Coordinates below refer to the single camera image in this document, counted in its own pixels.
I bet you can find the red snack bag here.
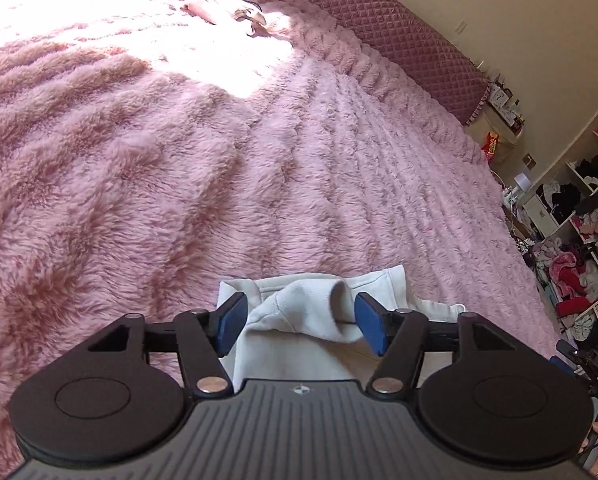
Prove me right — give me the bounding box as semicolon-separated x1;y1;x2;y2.
481;131;500;163

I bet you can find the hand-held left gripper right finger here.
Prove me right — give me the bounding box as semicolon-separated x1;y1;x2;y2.
354;291;517;397

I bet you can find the small pale pink cloth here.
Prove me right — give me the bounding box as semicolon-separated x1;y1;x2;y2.
180;0;270;37

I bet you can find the white shelf unit with clothes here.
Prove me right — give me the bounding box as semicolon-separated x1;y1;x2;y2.
521;120;598;356

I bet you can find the pink fluffy blanket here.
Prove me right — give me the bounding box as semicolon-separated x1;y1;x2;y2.
0;0;562;471

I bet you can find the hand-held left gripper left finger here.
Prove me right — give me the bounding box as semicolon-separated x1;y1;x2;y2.
86;291;247;397

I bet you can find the cluttered bedside table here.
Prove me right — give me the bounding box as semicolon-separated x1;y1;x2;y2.
499;185;537;256

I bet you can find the cluttered headboard shelf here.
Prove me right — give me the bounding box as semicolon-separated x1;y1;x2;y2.
481;75;526;136

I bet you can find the pink quilted headboard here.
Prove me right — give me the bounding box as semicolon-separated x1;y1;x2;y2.
246;0;492;127

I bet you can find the white printed sweatshirt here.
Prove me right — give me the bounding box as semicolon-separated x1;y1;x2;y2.
214;265;467;395

